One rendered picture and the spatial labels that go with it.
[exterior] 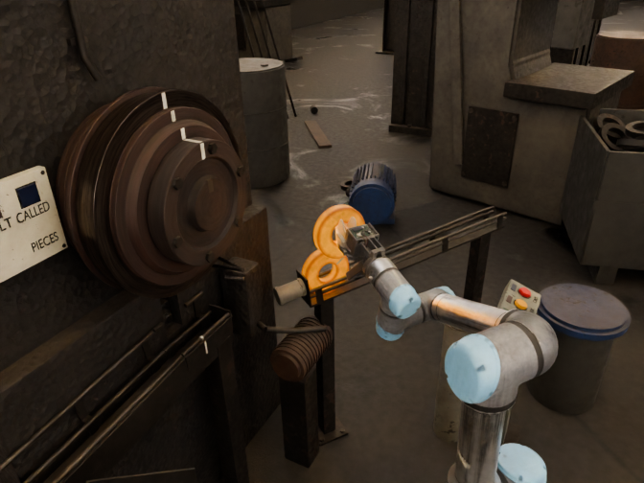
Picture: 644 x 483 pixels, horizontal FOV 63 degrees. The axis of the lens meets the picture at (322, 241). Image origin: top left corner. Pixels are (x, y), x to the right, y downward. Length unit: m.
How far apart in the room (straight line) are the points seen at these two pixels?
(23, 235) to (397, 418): 1.52
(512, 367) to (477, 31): 2.84
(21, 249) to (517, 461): 1.16
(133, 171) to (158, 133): 0.10
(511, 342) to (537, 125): 2.62
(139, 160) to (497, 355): 0.77
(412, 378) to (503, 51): 2.11
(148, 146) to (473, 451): 0.90
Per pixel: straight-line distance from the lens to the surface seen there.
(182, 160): 1.10
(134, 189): 1.09
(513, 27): 3.54
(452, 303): 1.33
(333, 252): 1.51
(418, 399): 2.26
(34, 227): 1.18
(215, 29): 1.54
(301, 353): 1.66
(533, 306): 1.83
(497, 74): 3.61
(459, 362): 1.04
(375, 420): 2.17
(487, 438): 1.17
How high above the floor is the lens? 1.59
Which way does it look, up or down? 29 degrees down
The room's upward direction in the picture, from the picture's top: 1 degrees counter-clockwise
